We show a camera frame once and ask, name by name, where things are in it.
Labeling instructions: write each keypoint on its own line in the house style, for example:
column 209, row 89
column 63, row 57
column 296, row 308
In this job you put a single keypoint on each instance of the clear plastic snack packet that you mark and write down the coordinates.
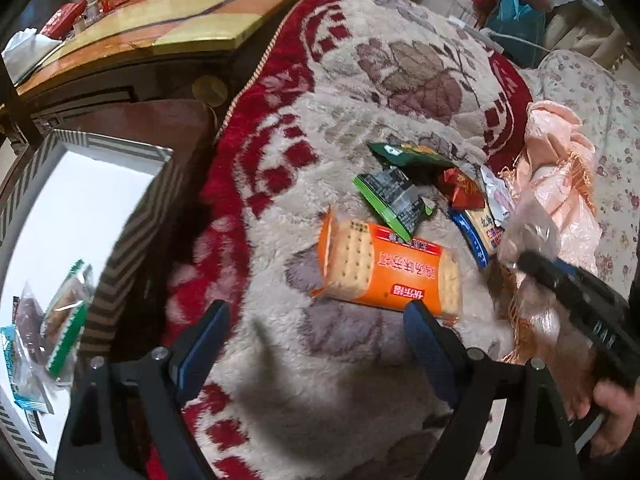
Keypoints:
column 530, row 225

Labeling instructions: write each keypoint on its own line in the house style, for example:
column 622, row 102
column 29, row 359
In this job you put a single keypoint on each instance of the dark wooden chair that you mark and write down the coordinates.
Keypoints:
column 22, row 105

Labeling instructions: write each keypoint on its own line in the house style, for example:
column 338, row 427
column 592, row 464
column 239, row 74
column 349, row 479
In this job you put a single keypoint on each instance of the teal plastic bag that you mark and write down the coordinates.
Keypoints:
column 515, row 25

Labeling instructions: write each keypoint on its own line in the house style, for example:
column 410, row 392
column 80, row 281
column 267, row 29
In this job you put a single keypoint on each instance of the rose print bed sheet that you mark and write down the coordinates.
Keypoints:
column 615, row 125

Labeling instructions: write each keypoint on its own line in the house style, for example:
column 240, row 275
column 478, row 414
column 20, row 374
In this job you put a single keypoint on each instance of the pink satin quilt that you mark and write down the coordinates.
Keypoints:
column 555, row 150

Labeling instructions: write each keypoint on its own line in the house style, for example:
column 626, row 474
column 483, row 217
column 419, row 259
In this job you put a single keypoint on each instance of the blue white snack packet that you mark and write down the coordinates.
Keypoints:
column 20, row 385

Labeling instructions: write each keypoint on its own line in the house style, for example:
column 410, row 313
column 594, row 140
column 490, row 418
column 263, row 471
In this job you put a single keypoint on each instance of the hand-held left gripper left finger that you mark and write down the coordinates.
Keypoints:
column 200, row 350

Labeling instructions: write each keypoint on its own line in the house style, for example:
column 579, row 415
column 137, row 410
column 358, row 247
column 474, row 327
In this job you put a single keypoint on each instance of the dark green snack packet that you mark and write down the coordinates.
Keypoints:
column 410, row 155

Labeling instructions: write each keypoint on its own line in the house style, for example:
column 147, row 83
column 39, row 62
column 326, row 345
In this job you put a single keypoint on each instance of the beige cloth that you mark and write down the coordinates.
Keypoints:
column 585, row 35

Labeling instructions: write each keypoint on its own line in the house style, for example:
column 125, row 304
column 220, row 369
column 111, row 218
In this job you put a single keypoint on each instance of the red snack packet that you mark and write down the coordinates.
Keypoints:
column 462, row 192

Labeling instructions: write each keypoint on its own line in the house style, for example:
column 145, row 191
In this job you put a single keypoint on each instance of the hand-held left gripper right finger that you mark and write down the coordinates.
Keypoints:
column 430, row 355

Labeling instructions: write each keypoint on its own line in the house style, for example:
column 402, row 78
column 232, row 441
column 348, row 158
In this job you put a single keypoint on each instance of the striped cardboard box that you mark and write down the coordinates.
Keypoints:
column 75, row 210

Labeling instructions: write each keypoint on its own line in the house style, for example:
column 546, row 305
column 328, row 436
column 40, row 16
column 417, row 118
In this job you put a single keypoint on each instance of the wooden table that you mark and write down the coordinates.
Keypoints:
column 175, row 25

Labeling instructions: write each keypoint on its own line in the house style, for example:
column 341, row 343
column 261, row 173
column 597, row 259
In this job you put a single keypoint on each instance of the floral fleece blanket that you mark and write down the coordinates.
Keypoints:
column 325, row 110

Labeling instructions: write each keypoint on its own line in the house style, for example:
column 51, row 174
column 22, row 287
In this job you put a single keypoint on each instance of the green white snack packet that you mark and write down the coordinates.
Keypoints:
column 62, row 330

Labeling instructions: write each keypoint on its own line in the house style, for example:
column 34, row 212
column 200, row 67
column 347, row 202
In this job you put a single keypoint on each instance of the blue cracker packet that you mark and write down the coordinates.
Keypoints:
column 480, row 232

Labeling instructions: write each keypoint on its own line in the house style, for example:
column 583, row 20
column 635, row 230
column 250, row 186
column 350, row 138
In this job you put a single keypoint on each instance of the brown clear snack packet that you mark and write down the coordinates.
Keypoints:
column 30, row 320

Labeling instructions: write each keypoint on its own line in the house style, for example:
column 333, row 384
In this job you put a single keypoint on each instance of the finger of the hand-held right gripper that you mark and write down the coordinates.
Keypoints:
column 542, row 272
column 575, row 271

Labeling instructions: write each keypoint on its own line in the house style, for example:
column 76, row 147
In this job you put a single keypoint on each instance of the green black snack packet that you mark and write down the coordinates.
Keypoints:
column 395, row 200

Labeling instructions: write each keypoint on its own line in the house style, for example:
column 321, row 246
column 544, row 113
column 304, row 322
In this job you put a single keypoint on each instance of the orange cracker packet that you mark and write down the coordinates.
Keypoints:
column 400, row 275

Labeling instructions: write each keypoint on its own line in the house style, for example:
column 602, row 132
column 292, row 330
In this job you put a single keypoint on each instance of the person's right hand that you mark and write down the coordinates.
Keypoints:
column 622, row 420

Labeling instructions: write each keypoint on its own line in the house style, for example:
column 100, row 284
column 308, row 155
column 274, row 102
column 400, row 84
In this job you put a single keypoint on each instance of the small red box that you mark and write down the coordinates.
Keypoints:
column 115, row 2

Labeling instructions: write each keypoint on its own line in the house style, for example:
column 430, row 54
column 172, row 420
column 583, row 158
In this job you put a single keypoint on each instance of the white plastic bag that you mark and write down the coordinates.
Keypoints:
column 30, row 50

